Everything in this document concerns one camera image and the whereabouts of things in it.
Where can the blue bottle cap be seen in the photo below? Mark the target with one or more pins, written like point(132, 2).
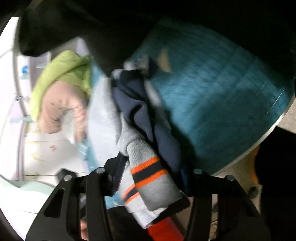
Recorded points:
point(25, 69)

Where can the green and pink folded jacket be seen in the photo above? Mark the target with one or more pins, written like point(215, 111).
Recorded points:
point(63, 85)

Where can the lavender white bed headboard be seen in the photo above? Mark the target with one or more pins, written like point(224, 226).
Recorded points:
point(26, 152)

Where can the navy and grey sweater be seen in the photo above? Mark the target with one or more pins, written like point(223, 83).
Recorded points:
point(128, 129)

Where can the teal patterned bed quilt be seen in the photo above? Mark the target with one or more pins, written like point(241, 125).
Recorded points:
point(221, 91)

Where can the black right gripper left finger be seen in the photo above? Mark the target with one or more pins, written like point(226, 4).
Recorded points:
point(59, 218)

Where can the orange slipper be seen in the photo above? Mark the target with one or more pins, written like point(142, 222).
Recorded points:
point(165, 230)

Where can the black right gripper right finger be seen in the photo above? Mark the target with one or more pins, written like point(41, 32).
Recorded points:
point(238, 218)

